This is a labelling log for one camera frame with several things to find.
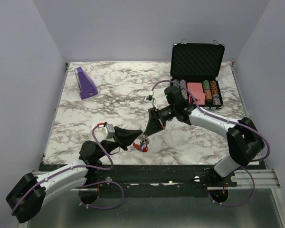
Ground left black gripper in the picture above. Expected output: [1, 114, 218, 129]
[97, 126, 142, 159]

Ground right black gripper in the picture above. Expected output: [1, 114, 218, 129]
[144, 104, 176, 138]

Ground red keyring with keys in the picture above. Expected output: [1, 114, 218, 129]
[133, 134, 150, 152]

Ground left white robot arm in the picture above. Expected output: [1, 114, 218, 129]
[6, 123, 142, 223]

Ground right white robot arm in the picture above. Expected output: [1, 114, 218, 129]
[143, 86, 265, 186]

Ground pink playing card deck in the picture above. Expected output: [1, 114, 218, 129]
[187, 82, 206, 105]

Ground purple wedge-shaped box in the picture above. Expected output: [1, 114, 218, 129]
[75, 67, 98, 100]

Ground black poker chip case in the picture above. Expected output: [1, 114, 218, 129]
[170, 43, 226, 110]

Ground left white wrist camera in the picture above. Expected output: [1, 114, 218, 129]
[97, 122, 115, 139]

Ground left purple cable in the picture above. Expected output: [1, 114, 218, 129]
[10, 123, 124, 217]

